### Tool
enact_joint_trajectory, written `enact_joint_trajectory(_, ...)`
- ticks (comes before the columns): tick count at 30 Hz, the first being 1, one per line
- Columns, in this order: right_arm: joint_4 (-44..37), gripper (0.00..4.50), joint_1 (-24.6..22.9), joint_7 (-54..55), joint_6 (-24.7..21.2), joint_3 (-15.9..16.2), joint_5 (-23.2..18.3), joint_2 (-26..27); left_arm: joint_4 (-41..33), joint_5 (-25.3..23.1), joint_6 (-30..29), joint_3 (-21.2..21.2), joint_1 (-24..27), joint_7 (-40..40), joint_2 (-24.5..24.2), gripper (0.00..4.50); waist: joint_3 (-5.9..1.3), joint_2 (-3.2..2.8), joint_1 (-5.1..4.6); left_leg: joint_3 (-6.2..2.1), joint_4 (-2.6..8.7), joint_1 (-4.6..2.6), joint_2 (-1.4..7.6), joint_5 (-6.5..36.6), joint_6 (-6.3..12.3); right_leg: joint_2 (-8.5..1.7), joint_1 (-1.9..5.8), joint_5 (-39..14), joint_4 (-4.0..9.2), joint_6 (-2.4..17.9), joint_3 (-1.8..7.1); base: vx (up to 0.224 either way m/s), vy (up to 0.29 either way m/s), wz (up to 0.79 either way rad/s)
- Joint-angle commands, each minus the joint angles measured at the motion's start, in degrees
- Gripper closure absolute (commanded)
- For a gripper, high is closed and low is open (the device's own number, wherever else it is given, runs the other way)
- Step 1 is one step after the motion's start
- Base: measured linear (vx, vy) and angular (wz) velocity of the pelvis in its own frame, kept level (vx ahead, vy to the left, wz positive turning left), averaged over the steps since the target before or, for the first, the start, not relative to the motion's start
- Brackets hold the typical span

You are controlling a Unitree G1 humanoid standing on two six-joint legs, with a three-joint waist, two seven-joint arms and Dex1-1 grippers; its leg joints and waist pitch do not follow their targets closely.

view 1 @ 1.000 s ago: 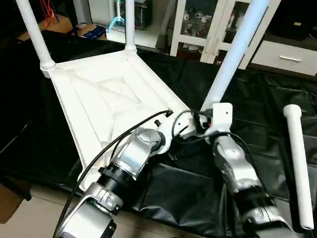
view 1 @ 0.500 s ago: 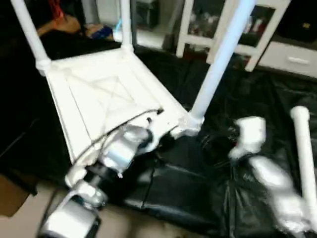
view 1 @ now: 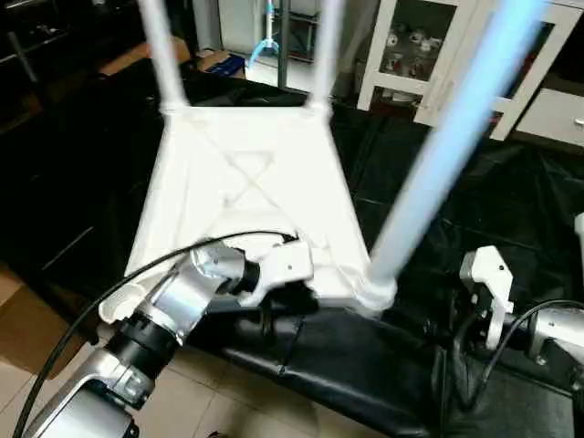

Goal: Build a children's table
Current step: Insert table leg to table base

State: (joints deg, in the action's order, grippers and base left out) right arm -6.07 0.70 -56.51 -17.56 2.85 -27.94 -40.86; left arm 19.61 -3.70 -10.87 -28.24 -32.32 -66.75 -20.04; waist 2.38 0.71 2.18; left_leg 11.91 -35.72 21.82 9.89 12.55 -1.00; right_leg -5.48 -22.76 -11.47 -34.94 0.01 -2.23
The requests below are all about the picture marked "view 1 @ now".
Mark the white plastic table top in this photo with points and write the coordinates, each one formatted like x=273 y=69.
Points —
x=246 y=182

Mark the black work mat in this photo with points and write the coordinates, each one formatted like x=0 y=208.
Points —
x=383 y=365

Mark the brown cardboard box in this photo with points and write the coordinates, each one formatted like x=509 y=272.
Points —
x=222 y=64

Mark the white drawer unit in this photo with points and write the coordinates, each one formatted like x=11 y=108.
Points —
x=564 y=114

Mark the brown flat cardboard sheet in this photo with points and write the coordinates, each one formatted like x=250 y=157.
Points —
x=36 y=319

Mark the grey metal pole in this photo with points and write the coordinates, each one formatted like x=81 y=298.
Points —
x=285 y=46

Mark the light blue mop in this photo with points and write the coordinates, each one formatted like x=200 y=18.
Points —
x=266 y=41

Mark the white glass door cabinet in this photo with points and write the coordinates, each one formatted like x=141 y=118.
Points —
x=411 y=46

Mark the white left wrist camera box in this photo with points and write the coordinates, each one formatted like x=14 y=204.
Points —
x=283 y=265

